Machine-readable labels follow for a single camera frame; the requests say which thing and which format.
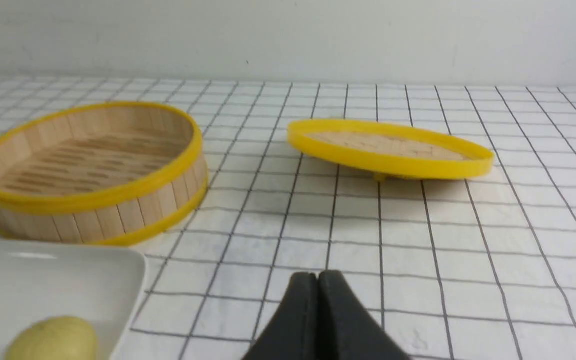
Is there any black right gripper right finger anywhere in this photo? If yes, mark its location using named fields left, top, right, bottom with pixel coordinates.
left=317, top=270, right=410, bottom=360

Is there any yellow rimmed bamboo steamer basket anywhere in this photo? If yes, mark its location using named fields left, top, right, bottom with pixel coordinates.
left=0, top=102, right=210, bottom=247

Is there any white square plate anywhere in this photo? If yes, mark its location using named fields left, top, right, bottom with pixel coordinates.
left=0, top=239, right=149, bottom=360

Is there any yellow steamed bun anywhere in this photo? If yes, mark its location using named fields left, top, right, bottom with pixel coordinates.
left=4, top=316, right=99, bottom=360

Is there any white grid tablecloth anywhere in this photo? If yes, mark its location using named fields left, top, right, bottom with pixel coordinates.
left=0, top=75, right=576, bottom=360

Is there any yellow rimmed bamboo steamer lid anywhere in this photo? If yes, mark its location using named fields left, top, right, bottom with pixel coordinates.
left=286, top=118, right=495, bottom=182

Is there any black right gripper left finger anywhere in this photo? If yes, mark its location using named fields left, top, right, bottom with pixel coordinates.
left=244, top=272, right=319, bottom=360

